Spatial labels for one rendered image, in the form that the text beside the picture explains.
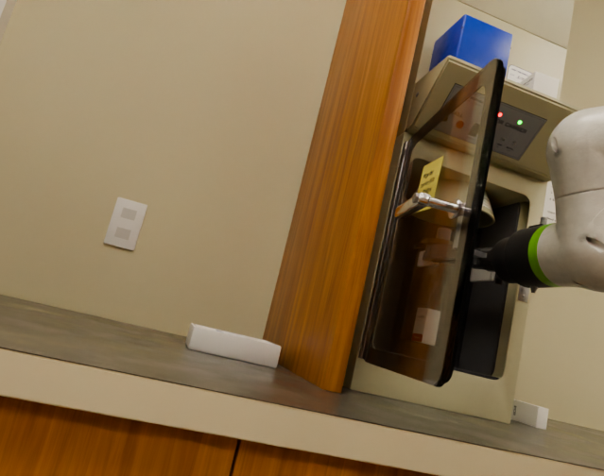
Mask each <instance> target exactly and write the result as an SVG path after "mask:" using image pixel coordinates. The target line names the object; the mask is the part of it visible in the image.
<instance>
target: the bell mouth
mask: <svg viewBox="0 0 604 476"><path fill-rule="evenodd" d="M494 222H495V219H494V215H493V211H492V206H491V202H490V200H489V198H488V195H487V193H486V191H485V194H484V199H483V205H482V210H481V215H480V221H479V228H485V227H488V226H490V225H492V224H493V223H494Z"/></svg>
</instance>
